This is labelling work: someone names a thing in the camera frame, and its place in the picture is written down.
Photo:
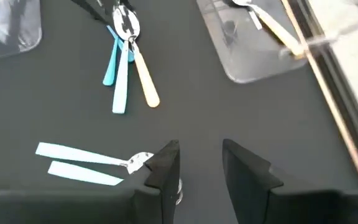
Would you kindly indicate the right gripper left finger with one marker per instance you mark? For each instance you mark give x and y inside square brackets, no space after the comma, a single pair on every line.
[89,207]

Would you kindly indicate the clear plastic bin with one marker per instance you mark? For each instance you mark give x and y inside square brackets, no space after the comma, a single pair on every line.
[244,62]
[8,25]

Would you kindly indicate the black metal table frame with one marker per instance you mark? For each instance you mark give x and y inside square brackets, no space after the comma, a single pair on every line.
[342,93]

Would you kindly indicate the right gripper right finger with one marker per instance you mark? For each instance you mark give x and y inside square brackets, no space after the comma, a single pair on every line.
[291,208]

